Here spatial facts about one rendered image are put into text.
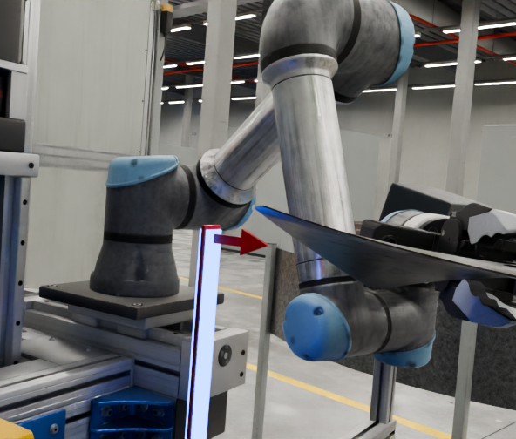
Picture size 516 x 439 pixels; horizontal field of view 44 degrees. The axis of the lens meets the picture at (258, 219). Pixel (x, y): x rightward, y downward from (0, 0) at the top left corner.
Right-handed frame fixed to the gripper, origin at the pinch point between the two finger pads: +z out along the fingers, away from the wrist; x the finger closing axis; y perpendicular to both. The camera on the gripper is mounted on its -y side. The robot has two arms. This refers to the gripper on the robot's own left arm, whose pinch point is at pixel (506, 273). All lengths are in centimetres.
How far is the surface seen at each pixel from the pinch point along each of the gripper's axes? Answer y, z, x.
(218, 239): -23.0, -8.6, 2.2
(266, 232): 92, -1038, 73
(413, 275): -5.4, -5.9, 2.1
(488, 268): -6.8, 11.1, -0.8
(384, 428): 10, -49, 31
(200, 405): -21.8, -8.8, 17.7
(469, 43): 383, -1053, -316
